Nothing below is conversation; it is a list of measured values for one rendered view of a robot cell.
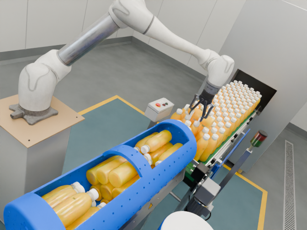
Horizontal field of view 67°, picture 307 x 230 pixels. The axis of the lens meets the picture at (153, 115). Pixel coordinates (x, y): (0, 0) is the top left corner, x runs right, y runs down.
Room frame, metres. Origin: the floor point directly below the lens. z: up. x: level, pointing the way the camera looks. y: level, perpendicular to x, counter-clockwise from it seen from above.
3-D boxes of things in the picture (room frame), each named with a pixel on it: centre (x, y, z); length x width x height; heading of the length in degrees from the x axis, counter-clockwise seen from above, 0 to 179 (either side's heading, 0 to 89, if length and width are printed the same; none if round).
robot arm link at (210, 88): (1.27, -0.24, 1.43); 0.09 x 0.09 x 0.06
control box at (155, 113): (1.47, -0.02, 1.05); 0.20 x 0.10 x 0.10; 155
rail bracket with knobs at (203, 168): (1.11, -0.40, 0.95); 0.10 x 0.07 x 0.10; 65
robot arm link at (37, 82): (0.98, 0.62, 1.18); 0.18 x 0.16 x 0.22; 18
